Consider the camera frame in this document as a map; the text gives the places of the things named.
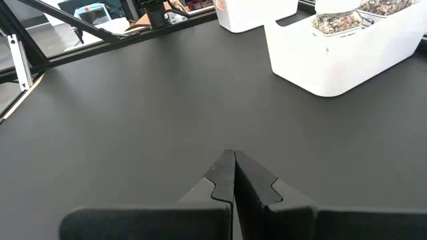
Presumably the light blue framed tablet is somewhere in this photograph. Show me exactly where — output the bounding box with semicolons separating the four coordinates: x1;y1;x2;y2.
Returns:
73;2;113;27

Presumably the silver metal bracket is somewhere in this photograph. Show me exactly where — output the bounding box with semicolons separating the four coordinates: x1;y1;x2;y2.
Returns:
6;33;35;92

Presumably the white-lid spice jar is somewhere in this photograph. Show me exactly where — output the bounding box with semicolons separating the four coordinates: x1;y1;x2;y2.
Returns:
358;0;418;17
311;0;365;37

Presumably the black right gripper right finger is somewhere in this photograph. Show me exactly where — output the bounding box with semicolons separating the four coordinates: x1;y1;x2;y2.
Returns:
234;150;318;240

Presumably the white plastic storage bin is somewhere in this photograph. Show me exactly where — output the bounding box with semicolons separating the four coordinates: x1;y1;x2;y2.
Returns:
264;0;427;98
213;0;300;34

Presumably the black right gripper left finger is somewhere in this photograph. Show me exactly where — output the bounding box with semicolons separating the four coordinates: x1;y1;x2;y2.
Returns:
181;149;236;205

